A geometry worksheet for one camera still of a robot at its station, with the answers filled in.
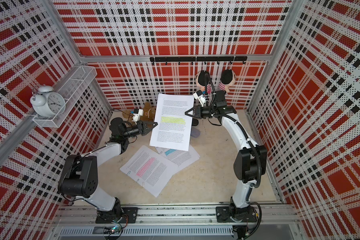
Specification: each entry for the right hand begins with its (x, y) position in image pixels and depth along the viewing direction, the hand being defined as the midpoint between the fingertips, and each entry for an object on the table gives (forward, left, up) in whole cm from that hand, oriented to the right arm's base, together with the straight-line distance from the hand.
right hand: (189, 112), depth 78 cm
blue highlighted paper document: (-11, +6, -31) cm, 33 cm away
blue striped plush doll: (+27, -24, +2) cm, 37 cm away
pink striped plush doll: (+27, -8, -5) cm, 29 cm away
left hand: (-3, +17, -5) cm, 18 cm away
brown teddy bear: (+19, +31, -23) cm, 43 cm away
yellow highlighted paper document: (-7, +8, -5) cm, 12 cm away
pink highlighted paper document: (-19, +25, -30) cm, 43 cm away
